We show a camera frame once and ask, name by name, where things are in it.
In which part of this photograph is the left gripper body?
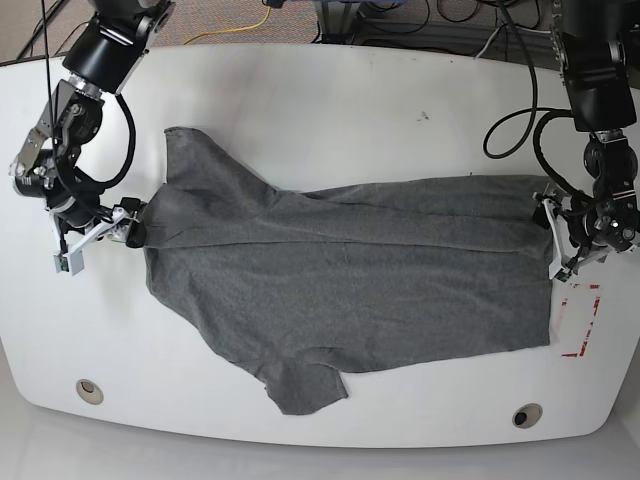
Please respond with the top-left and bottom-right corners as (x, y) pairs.
(567, 202), (606, 250)

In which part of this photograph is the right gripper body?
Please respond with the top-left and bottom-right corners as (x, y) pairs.
(47, 192), (108, 235)

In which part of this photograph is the grey t-shirt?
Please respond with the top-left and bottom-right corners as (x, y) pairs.
(143, 127), (552, 415)

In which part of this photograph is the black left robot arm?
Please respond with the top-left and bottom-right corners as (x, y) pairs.
(533, 1), (639, 252)

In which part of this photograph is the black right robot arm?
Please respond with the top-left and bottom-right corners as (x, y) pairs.
(10, 1), (175, 255)

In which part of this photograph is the red tape rectangle marking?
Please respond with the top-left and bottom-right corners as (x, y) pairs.
(555, 283), (603, 358)

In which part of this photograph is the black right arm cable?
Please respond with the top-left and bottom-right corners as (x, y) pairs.
(89, 92), (138, 189)

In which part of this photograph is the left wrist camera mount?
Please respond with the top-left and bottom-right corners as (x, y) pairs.
(531, 185), (640, 284)

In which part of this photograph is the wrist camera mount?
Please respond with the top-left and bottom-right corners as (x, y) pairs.
(52, 197), (147, 275)
(531, 185), (640, 284)

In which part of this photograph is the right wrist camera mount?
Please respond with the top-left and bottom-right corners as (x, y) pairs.
(52, 197), (147, 275)

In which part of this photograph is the left table cable grommet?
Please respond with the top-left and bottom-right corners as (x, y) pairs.
(76, 379), (104, 406)

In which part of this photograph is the table cable grommet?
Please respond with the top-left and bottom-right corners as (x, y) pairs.
(76, 379), (104, 406)
(512, 403), (543, 429)

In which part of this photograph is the white cable on floor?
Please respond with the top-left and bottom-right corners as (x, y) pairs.
(472, 24), (506, 60)

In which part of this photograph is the right table cable grommet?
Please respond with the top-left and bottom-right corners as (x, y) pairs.
(512, 403), (543, 429)

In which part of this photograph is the yellow cable on floor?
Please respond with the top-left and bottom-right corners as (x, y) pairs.
(185, 5), (274, 45)

